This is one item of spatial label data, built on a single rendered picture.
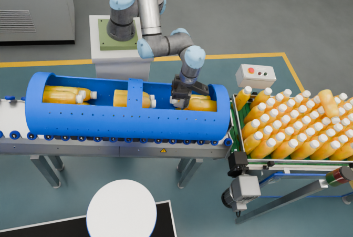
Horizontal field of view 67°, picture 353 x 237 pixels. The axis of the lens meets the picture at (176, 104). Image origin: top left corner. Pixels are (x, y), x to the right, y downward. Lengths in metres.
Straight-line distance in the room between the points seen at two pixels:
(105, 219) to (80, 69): 1.93
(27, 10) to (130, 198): 2.07
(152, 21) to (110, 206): 0.75
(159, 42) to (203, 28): 2.48
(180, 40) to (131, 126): 0.43
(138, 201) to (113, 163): 1.18
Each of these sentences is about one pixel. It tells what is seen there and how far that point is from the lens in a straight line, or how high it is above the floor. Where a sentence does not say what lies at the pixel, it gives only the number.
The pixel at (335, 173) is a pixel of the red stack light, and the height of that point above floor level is 1.23.
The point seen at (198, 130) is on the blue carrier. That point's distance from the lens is 1.23.
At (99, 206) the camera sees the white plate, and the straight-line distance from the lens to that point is 1.19.
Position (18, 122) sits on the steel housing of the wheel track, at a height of 0.93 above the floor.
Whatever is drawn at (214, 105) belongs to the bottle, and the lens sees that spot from 1.28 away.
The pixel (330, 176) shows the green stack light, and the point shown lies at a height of 1.19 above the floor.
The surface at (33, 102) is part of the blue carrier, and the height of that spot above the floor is 1.22.
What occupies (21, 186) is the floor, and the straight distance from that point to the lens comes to 2.40.
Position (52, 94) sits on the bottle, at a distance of 1.26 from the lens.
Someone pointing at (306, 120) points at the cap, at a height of 1.09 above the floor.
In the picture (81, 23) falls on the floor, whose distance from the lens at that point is 3.32.
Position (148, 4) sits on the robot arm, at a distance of 1.00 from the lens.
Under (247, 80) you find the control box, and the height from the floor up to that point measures 1.07.
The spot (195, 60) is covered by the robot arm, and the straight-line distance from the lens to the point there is 0.97.
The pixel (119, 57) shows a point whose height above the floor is 1.15.
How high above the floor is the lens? 2.20
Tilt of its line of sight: 56 degrees down
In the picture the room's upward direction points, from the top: 18 degrees clockwise
